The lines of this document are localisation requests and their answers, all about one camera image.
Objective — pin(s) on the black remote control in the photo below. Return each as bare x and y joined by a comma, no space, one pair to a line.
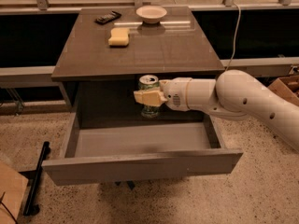
113,15

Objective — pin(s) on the brown cardboard sheet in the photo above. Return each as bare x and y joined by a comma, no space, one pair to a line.
12,189

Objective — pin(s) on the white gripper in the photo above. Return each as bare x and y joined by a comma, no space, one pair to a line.
174,92

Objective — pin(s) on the cardboard box at right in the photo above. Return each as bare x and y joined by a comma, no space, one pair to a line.
286,88

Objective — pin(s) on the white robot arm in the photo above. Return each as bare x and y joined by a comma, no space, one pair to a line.
233,95

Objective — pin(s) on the green soda can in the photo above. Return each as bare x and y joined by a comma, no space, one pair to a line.
148,82

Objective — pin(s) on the black bar on floor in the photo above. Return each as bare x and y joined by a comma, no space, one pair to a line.
30,208

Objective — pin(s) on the open grey top drawer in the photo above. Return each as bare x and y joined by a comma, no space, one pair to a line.
108,140

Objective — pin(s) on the grey cabinet with top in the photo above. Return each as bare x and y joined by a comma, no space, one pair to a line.
174,47

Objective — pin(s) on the yellow sponge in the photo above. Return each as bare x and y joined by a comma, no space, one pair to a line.
119,37

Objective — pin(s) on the white bowl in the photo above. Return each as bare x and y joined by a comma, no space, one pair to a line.
151,14

